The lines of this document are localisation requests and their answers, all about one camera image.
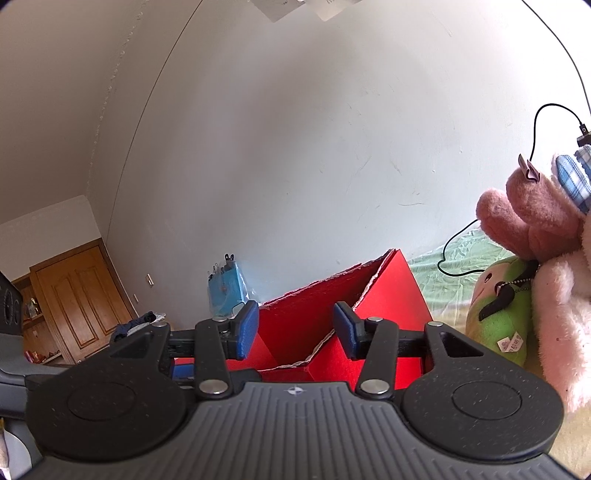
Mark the blue plastic bag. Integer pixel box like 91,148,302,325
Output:
207,253,252,319

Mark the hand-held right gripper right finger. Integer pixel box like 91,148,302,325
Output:
333,301,485,398

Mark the pale pink plush rabbit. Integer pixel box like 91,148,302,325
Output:
530,240,591,414

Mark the wooden shelf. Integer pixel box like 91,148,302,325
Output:
10,272,63,365

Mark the green plush toy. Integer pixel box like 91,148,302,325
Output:
464,256,539,367

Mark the black cable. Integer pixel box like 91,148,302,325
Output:
436,0,591,278

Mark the green bed sheet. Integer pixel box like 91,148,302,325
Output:
409,228,518,324

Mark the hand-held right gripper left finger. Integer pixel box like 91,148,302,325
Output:
108,300,260,400

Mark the dark clothing pile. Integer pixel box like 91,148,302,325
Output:
110,311,167,344

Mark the metal clip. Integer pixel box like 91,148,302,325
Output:
518,154,542,183

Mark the pink plush toy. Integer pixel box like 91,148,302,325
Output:
475,154,583,263

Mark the blue checkered cloth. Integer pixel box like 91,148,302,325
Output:
551,144,591,214

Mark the red cardboard box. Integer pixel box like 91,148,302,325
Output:
175,248,434,385

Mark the wooden door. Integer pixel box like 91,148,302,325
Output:
30,244,139,365

